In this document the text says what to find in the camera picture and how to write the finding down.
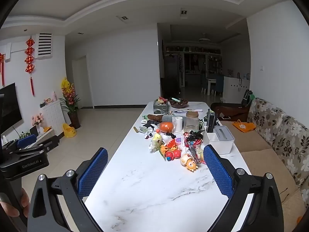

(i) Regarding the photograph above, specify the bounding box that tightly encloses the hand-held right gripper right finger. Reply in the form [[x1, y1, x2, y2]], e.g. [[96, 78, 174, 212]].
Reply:
[[203, 144, 284, 232]]

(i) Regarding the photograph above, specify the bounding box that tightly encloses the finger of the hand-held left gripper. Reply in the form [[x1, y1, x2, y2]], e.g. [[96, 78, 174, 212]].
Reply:
[[2, 135, 37, 150], [11, 135, 61, 156]]

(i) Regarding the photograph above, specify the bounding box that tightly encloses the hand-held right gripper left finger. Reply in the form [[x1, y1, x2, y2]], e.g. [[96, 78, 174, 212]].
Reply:
[[27, 147, 109, 232]]

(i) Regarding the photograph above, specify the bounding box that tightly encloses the pile of small toys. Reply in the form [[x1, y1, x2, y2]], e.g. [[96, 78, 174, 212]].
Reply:
[[134, 118, 205, 173]]

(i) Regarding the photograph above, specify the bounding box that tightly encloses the person's left hand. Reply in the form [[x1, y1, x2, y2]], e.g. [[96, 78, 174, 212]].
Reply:
[[0, 188, 30, 219]]

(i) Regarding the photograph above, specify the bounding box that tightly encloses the white television stand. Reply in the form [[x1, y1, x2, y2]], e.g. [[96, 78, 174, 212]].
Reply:
[[0, 126, 54, 151]]

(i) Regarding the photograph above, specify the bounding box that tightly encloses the yellow child potty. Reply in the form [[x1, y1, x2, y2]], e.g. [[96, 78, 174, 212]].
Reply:
[[62, 123, 77, 139]]

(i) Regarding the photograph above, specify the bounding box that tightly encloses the pink flower bouquet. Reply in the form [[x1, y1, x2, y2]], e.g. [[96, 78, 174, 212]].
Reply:
[[31, 113, 45, 126]]

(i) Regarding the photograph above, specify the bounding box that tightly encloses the white low cabinet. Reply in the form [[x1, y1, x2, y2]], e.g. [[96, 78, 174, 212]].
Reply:
[[40, 100, 68, 138]]

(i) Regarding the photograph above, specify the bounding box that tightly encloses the orange-faced doll toy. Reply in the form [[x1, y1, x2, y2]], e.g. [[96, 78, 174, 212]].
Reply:
[[180, 154, 199, 173]]

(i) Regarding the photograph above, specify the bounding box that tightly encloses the white plastic organizer box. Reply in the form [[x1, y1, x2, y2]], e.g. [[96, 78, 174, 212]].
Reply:
[[203, 126, 235, 155]]

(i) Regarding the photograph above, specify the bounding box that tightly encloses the dark brown floor vase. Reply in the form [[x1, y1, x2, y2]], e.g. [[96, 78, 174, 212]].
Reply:
[[67, 111, 81, 129]]

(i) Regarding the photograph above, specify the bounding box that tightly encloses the flat screen television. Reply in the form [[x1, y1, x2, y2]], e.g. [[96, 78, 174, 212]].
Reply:
[[0, 82, 23, 136]]

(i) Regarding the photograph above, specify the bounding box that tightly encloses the black remote control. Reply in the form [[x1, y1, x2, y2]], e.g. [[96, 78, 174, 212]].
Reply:
[[212, 112, 219, 133], [206, 111, 213, 134]]

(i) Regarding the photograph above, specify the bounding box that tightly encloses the yellow orchid plant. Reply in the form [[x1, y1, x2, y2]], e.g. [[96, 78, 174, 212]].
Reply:
[[59, 77, 81, 114]]

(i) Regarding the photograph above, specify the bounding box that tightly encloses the orange cloth bag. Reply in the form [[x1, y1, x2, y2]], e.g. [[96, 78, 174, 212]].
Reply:
[[232, 119, 256, 133]]

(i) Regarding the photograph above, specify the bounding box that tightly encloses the glass jar brown lid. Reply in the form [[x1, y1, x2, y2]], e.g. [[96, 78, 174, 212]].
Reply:
[[183, 111, 200, 132]]

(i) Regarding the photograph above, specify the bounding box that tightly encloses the white marble coffee table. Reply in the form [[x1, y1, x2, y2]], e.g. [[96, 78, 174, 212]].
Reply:
[[83, 101, 256, 232]]

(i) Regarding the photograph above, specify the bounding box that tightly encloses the white tissue roll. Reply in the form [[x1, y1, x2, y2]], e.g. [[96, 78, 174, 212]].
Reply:
[[174, 116, 184, 133]]

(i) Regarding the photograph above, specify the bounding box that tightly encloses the dark wooden side table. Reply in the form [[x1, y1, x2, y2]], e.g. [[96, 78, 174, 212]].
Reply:
[[210, 101, 250, 123]]

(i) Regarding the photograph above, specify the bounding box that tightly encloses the orange round toy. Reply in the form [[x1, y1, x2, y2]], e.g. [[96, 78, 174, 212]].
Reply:
[[159, 122, 174, 133]]

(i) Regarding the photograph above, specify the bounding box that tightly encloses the white interior door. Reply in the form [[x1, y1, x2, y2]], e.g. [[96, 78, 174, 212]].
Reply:
[[72, 55, 94, 109]]

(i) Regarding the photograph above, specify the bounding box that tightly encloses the dark wooden bowl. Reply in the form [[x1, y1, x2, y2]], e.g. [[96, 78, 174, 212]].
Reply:
[[169, 98, 190, 109]]

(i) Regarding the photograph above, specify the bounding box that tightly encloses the black green backpack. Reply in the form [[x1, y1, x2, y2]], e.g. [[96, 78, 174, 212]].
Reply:
[[241, 89, 256, 107]]

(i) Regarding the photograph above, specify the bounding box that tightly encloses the white sideboard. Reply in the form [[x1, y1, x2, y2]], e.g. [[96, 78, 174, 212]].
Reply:
[[223, 76, 250, 104]]

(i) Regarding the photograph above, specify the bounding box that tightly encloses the glass tray with snacks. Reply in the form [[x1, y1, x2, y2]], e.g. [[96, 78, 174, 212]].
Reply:
[[153, 97, 169, 114]]

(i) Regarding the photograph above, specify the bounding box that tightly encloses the blue dining chair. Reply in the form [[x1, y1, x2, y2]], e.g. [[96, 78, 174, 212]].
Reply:
[[212, 75, 225, 96], [200, 73, 208, 94]]

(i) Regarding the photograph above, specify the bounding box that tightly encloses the white dining table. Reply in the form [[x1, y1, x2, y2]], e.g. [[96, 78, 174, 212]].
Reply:
[[206, 77, 225, 96]]

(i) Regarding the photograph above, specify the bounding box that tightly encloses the dark kitchen shelving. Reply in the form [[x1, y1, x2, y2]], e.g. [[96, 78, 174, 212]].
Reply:
[[165, 46, 223, 88]]

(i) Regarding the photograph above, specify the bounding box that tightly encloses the red wall ornament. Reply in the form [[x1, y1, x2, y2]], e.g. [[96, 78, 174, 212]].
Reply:
[[0, 52, 5, 86]]

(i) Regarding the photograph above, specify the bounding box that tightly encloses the red knot wall hanging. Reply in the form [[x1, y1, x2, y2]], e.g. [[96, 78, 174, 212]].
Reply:
[[25, 36, 36, 97]]

